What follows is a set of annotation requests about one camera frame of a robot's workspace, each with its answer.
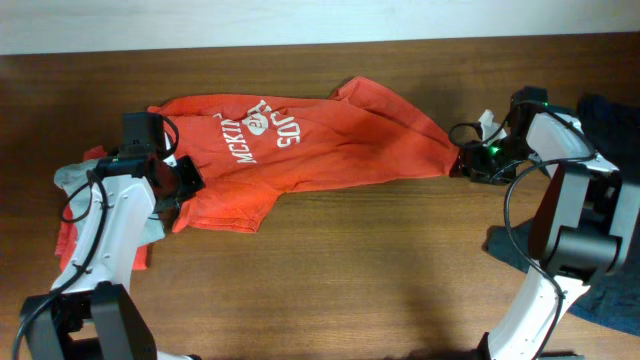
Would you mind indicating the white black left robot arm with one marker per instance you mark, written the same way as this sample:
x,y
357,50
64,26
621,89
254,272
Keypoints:
x,y
88,312

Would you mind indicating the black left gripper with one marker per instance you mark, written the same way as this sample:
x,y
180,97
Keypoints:
x,y
194,180

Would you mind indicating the red soccer t-shirt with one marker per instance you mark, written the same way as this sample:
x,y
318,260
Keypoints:
x,y
250,149

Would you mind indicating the dark clothes pile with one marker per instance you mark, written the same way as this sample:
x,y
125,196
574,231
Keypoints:
x,y
587,227

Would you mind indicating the folded red t-shirt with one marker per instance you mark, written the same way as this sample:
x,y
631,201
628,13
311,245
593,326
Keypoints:
x,y
68,233

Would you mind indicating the folded grey t-shirt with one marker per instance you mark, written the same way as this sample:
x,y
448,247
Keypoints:
x,y
71,177

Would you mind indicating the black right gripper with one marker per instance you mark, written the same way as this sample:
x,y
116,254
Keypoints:
x,y
471,161

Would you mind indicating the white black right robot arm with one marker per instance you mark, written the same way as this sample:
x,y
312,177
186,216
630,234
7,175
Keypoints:
x,y
554,140

